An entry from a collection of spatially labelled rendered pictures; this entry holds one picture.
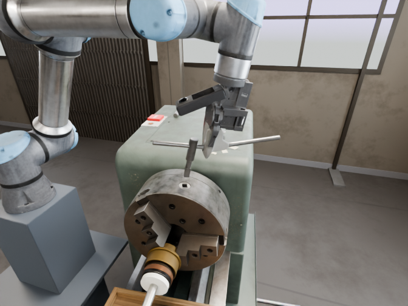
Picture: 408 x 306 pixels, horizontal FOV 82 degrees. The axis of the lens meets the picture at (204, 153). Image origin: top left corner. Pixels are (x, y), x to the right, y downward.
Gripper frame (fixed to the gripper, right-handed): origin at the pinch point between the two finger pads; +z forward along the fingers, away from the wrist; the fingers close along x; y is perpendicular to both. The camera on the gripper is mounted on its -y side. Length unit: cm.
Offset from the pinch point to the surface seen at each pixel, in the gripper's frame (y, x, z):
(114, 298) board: -21, -9, 48
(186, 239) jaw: -2.1, -8.2, 23.4
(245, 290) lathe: 35, 3, 75
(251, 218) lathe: 56, 47, 74
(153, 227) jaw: -11.6, -7.6, 19.2
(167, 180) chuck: -7.9, 3.4, 11.8
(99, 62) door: -78, 317, 49
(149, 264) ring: -12.2, -14.8, 23.8
